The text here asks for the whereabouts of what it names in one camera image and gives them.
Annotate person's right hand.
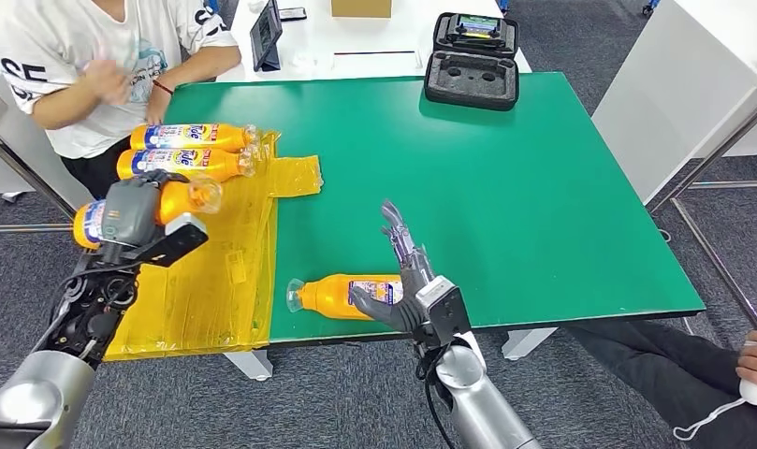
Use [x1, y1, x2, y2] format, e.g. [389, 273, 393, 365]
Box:
[81, 60, 133, 108]

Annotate person's left hand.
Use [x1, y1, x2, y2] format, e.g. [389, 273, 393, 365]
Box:
[144, 91, 172, 127]

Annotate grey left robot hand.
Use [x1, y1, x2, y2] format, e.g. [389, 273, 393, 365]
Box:
[98, 169, 191, 251]

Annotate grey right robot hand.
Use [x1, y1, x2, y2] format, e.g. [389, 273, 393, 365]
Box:
[349, 199, 439, 335]

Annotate white handheld remote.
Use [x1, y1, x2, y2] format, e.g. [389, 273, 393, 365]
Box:
[738, 328, 757, 408]

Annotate orange detergent bottle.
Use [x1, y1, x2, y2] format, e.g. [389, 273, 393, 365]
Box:
[115, 147, 259, 184]
[285, 273, 405, 322]
[72, 176, 224, 252]
[129, 123, 259, 154]

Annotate person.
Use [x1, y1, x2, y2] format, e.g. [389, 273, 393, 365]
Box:
[0, 0, 243, 201]

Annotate black garment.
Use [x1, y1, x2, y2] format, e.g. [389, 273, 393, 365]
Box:
[566, 321, 757, 449]

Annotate yellow taped cardboard mat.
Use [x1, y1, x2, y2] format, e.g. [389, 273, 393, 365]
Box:
[103, 126, 326, 363]

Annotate white table foot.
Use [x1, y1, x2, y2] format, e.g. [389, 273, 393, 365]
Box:
[502, 328, 559, 363]
[224, 350, 274, 383]

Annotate black tablet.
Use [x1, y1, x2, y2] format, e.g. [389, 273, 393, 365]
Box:
[250, 0, 284, 73]

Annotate black foam-lined case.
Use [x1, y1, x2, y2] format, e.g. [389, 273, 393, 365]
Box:
[423, 12, 520, 113]

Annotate white table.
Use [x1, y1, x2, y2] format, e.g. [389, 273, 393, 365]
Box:
[216, 0, 533, 84]

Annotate white flat panel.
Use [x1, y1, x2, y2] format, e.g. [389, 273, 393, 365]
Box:
[331, 50, 425, 80]

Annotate brown cardboard box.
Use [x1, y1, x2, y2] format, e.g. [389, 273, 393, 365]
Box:
[330, 0, 393, 19]

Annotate black handheld controller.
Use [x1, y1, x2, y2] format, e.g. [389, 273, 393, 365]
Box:
[445, 14, 509, 41]

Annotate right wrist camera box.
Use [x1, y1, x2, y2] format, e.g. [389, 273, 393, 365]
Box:
[415, 275, 473, 350]

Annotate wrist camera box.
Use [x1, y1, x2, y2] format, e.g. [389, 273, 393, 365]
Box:
[133, 212, 211, 268]
[415, 275, 473, 350]

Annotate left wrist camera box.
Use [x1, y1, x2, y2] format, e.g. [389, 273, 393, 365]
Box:
[133, 212, 211, 268]

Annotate white remote strap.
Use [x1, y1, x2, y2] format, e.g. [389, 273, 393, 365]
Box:
[672, 396, 749, 443]

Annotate steel table frame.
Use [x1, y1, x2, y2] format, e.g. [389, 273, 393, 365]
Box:
[0, 93, 79, 236]
[648, 58, 757, 333]

